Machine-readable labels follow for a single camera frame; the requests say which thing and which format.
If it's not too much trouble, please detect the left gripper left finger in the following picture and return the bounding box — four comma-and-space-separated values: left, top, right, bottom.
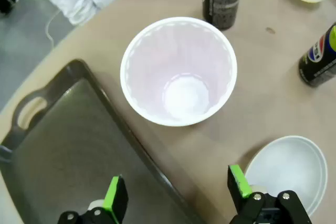
57, 174, 129, 224

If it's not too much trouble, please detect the thin white floor cable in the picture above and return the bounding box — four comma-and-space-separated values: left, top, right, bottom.
46, 8, 61, 49

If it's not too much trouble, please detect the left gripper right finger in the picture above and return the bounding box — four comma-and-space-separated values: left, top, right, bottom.
227, 165, 313, 224

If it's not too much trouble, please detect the red plastic cup white inside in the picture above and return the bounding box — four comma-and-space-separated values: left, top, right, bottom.
120, 16, 238, 127

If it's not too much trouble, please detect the black Pepsi can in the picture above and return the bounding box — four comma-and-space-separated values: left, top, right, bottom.
298, 22, 336, 88
201, 0, 245, 30

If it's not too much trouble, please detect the person right forearm white sleeve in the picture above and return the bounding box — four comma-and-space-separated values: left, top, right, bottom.
43, 0, 102, 26

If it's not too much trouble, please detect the dark brown serving tray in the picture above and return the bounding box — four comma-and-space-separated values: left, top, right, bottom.
0, 59, 208, 224

